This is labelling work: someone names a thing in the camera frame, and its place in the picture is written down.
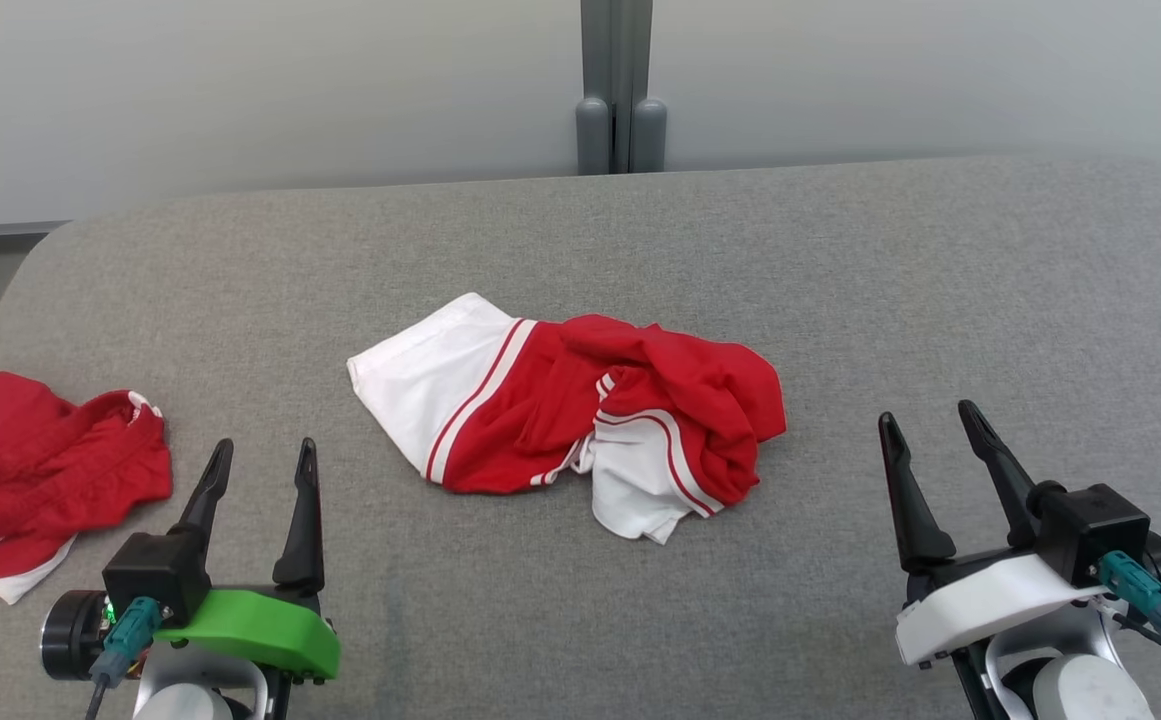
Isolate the red shirt with white sleeves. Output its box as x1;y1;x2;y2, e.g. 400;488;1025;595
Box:
347;292;788;546

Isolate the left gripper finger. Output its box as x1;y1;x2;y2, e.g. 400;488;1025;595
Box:
272;437;327;601
168;438;236;547

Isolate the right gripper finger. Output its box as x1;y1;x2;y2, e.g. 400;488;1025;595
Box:
957;399;1041;549
877;411;958;576

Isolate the grey partition post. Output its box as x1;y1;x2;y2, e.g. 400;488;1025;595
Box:
620;0;668;174
576;0;619;176

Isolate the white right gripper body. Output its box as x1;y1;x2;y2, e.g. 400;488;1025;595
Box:
895;530;1161;669

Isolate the right cable with teal plug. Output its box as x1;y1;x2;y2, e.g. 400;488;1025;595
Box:
1098;550;1161;691

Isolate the left cable with teal plug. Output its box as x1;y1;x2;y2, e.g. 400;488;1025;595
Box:
85;597;163;720

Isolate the cable with teal plug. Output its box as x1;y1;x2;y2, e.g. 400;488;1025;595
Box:
85;597;163;720
1098;550;1161;691

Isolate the grey fabric padded table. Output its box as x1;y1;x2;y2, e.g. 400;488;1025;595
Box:
0;152;1161;720

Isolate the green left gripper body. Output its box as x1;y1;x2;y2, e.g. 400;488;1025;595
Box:
40;585;342;684

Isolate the red garment with white trim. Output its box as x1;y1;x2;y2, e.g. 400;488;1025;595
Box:
0;369;174;606

